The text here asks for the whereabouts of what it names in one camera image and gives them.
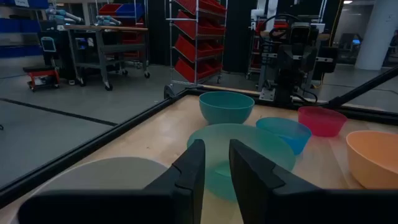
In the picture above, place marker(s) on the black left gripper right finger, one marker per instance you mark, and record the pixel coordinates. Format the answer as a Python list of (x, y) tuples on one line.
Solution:
[(255, 193)]

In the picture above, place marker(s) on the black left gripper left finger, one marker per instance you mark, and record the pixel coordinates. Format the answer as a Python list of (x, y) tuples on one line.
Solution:
[(186, 186)]

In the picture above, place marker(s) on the small blue plastic bowl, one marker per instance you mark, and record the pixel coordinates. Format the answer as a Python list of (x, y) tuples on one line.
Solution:
[(286, 133)]

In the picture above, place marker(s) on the small pink red bowl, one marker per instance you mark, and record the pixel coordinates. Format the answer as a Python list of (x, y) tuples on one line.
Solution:
[(321, 123)]

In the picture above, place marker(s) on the teal plastic bowl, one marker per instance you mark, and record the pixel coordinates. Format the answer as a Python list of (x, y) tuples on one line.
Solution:
[(225, 109)]

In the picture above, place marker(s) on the orange plastic bowl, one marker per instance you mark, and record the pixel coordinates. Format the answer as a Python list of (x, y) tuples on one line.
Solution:
[(373, 158)]

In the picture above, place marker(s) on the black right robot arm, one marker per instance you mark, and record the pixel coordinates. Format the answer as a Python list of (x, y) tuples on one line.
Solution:
[(283, 90)]

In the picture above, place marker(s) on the pale blue robot arm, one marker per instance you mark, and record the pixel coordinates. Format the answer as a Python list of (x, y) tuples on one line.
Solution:
[(107, 21), (62, 14)]

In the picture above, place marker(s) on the large pale green translucent bowl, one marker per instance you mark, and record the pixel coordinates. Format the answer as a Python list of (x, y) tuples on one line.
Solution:
[(261, 146)]

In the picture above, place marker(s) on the white round column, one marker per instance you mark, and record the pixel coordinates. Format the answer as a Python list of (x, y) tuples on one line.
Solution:
[(376, 34)]

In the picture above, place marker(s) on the wooden top work table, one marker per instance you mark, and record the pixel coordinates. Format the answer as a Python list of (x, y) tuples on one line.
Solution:
[(102, 28)]

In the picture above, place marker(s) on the red and blue bin rack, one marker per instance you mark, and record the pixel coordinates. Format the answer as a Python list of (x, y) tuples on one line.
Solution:
[(109, 9)]

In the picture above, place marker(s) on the blue bin shelving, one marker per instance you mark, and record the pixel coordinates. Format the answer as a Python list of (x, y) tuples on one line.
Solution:
[(18, 26)]

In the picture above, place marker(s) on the black diagonal frame strut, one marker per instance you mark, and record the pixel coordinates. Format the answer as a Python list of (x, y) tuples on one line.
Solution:
[(360, 88)]

